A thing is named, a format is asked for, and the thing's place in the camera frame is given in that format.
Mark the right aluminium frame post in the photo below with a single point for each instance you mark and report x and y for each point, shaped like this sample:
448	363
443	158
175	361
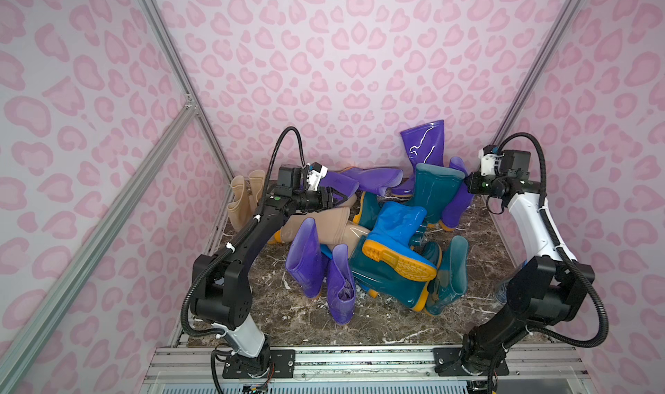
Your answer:
544	54

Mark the teal rain boot upright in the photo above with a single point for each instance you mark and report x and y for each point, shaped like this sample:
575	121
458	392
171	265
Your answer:
434	189

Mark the large teal boot yellow sole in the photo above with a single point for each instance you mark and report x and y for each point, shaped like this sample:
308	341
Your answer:
390	267

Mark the teal boot behind blue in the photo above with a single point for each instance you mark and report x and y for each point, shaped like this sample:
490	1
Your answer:
369	211

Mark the purple rain boot front right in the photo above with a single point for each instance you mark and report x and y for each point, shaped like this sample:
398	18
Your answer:
341	289

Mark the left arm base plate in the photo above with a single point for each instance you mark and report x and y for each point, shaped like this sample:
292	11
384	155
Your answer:
275	363

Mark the beige rain boot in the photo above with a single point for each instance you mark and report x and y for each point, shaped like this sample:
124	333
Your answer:
256	182
238	209
333	228

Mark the large purple boot lying back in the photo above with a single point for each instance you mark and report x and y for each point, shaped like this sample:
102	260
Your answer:
377	180

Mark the left back aluminium post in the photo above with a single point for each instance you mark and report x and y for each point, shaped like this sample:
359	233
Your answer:
158	26

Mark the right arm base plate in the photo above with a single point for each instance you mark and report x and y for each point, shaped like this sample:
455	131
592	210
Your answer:
453	362

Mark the blue rain boot yellow sole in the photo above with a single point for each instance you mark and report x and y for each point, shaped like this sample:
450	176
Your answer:
397	238

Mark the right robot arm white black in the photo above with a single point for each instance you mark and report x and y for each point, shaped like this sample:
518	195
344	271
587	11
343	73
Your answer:
550	287

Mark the teal rain boot front right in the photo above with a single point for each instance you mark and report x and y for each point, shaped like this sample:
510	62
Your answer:
451	281

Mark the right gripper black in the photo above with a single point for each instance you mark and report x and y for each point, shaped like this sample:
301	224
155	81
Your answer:
475	184

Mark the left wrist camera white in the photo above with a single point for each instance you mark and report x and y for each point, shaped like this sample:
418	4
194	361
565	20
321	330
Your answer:
315	172

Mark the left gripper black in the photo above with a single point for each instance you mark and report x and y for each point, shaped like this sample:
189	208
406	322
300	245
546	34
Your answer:
322	199

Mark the purple rain boot front left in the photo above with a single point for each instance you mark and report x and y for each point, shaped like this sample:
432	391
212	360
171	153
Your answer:
305	261

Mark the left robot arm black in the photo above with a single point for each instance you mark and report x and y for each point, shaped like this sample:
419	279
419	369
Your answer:
219	300

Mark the aluminium front rail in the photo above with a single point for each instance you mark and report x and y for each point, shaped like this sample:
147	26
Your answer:
529	368

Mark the large purple boot lying front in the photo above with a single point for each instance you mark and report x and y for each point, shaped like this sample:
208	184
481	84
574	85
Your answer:
343	188

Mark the blue cap water bottle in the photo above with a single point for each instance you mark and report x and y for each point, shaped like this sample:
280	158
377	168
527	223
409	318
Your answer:
501	288

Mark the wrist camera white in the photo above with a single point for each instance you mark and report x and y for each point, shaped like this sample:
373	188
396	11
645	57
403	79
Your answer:
315	172
490	160

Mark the large purple boot lying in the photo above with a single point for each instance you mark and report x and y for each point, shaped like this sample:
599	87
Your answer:
343	188
377	180

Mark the left aluminium frame strut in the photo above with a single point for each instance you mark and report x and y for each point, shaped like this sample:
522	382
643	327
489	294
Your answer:
28	344

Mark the purple rain boot small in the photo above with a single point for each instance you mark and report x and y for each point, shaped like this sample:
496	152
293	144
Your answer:
452	213
423	144

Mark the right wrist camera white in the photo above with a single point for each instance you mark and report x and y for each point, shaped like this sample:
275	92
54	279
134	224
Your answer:
490	160

